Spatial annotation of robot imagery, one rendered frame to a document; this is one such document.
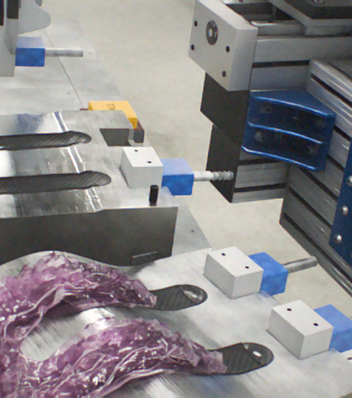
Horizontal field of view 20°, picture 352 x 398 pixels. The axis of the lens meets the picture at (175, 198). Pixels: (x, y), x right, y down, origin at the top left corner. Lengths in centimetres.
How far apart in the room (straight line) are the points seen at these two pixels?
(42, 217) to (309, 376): 33
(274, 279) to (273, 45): 45
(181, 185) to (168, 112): 249
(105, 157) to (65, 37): 67
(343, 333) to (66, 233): 31
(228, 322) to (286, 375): 9
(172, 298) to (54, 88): 67
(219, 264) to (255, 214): 200
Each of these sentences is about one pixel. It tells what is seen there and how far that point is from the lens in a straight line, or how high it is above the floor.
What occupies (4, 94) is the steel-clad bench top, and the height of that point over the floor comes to 80.
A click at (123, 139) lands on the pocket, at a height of 87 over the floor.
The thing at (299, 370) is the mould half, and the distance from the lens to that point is 95.
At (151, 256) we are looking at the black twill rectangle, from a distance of 106.
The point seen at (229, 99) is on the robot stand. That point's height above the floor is 87.
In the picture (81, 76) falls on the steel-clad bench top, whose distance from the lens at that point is 167.
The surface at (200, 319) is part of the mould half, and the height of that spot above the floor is 86.
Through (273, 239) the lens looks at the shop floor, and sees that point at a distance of 291.
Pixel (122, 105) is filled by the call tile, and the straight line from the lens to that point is 148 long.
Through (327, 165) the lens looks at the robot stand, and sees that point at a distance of 142.
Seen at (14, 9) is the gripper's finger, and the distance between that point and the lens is 131.
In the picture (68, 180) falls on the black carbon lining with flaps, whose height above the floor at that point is 88.
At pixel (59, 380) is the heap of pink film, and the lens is 83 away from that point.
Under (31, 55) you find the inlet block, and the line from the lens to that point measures 136.
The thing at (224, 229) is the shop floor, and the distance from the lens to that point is 292.
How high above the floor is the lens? 141
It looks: 28 degrees down
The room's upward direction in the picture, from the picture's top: 8 degrees clockwise
